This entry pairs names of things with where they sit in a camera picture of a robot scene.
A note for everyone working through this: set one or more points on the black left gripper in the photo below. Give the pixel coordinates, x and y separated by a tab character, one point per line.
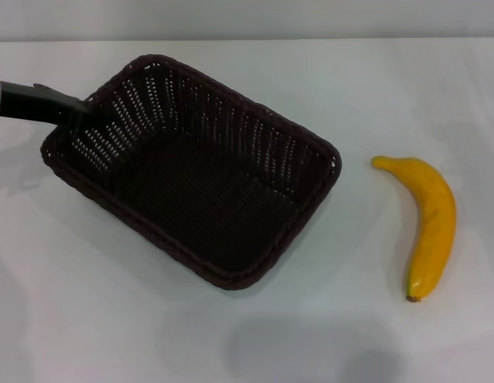
27	103

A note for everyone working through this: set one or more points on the dark brown woven basket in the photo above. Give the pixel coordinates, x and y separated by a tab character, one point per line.
206	207

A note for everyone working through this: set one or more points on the yellow banana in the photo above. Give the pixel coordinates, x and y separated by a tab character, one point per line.
438	223

